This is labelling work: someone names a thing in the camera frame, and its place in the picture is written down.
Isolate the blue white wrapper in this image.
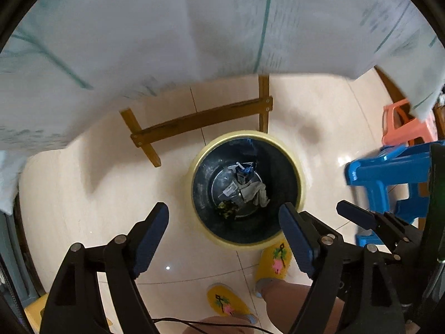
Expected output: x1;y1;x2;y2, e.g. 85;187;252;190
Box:
236;162;257;183

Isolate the wooden table frame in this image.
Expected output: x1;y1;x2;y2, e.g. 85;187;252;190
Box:
120;75;273;168

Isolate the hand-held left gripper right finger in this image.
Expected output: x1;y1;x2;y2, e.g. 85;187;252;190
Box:
278;202;406;334

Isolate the white tree print tablecloth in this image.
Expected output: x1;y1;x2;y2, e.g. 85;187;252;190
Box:
0;0;445;216

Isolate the blue plastic stool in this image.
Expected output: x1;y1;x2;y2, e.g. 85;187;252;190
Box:
345;141;445;247

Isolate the person's bare leg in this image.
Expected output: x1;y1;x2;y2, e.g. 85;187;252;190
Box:
257;278;345;334
200;315;265;334

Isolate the yellow rimmed trash bin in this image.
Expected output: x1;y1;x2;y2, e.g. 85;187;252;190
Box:
188;130;307;249

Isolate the dark green yellow wrapper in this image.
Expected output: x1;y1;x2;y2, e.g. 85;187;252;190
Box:
218;202;238;220

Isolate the black cable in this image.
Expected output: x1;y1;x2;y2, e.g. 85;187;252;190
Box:
151;316;275;334

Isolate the orange plastic stool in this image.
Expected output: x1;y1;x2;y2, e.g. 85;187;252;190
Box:
382;98;438;147

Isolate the yellow plastic stool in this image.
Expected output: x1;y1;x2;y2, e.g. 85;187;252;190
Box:
24;292;113;334

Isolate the grey crumpled tissue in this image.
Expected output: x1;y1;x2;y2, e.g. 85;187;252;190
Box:
238;181;271;207

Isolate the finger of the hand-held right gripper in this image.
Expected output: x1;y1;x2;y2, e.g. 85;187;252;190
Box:
336;200;423;263

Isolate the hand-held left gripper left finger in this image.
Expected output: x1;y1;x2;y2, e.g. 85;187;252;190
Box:
40;202;170;334

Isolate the yellow flower slipper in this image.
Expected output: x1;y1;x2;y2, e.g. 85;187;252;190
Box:
255;242;293;282
207;284;259;324

